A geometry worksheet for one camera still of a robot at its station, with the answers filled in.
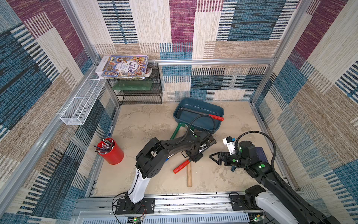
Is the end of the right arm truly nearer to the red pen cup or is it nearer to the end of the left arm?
the end of the left arm

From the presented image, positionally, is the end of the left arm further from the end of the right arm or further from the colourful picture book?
the colourful picture book

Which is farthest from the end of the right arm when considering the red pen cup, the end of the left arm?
the red pen cup

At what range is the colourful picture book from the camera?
2.54 ft
